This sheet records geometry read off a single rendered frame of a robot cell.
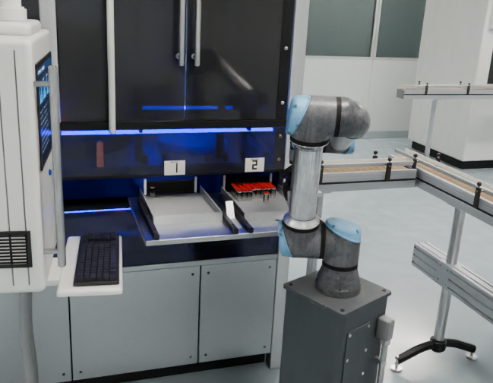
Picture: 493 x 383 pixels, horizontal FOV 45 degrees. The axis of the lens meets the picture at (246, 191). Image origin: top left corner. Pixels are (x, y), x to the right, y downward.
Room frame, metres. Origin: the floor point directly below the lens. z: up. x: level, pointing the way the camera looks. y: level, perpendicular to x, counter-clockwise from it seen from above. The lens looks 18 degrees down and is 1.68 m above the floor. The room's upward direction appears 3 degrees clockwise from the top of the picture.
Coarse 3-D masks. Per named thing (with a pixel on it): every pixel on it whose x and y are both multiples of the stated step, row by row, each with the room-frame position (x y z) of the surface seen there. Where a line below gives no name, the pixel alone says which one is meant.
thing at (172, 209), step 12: (204, 192) 2.36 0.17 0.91; (156, 204) 2.26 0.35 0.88; (168, 204) 2.27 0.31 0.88; (180, 204) 2.28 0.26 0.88; (192, 204) 2.28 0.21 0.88; (204, 204) 2.29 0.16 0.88; (156, 216) 2.04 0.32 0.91; (168, 216) 2.06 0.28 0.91; (180, 216) 2.07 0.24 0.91; (192, 216) 2.09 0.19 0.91; (204, 216) 2.10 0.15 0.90; (216, 216) 2.12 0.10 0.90
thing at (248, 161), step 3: (246, 159) 2.43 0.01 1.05; (249, 159) 2.43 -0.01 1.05; (252, 159) 2.43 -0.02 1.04; (255, 159) 2.44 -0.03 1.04; (258, 159) 2.44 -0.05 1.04; (261, 159) 2.45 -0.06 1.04; (246, 162) 2.43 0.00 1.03; (249, 162) 2.43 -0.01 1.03; (252, 162) 2.43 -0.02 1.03; (255, 162) 2.44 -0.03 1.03; (258, 162) 2.44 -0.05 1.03; (261, 162) 2.45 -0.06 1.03; (246, 165) 2.43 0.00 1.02; (249, 165) 2.43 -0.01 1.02; (258, 165) 2.44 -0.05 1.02; (261, 165) 2.45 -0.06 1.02; (246, 168) 2.43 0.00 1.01; (249, 168) 2.43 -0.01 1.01; (258, 168) 2.44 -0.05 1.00; (261, 168) 2.45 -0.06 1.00; (246, 171) 2.43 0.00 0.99; (249, 171) 2.43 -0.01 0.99; (252, 171) 2.43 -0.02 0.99; (255, 171) 2.44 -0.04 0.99; (258, 171) 2.44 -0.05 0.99; (261, 171) 2.45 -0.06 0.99
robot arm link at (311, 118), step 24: (312, 96) 1.71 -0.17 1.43; (288, 120) 1.71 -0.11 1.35; (312, 120) 1.66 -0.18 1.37; (336, 120) 1.66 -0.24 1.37; (312, 144) 1.68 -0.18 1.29; (312, 168) 1.71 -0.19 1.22; (312, 192) 1.73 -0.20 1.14; (288, 216) 1.77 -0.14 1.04; (312, 216) 1.75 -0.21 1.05; (288, 240) 1.75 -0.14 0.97; (312, 240) 1.75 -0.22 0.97
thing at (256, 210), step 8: (224, 192) 2.39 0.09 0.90; (280, 192) 2.48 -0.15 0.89; (232, 200) 2.28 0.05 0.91; (256, 200) 2.38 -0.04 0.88; (272, 200) 2.40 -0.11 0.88; (280, 200) 2.40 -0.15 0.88; (240, 208) 2.18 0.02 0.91; (248, 208) 2.27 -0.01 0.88; (256, 208) 2.28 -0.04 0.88; (264, 208) 2.28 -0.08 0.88; (272, 208) 2.29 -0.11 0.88; (280, 208) 2.29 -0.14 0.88; (288, 208) 2.30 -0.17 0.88; (248, 216) 2.13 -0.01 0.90; (256, 216) 2.14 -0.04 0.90; (264, 216) 2.15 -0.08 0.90; (272, 216) 2.16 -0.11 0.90; (280, 216) 2.17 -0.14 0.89
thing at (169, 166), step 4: (172, 160) 2.33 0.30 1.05; (176, 160) 2.33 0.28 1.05; (180, 160) 2.33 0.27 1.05; (184, 160) 2.34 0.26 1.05; (164, 164) 2.31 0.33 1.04; (168, 164) 2.32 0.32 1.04; (172, 164) 2.32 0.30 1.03; (180, 164) 2.33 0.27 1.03; (184, 164) 2.34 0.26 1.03; (164, 168) 2.31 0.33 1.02; (168, 168) 2.32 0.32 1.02; (172, 168) 2.32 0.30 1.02; (180, 168) 2.33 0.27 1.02; (184, 168) 2.34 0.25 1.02; (164, 172) 2.31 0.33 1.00; (168, 172) 2.32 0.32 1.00; (172, 172) 2.32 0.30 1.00; (180, 172) 2.33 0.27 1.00; (184, 172) 2.34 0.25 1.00
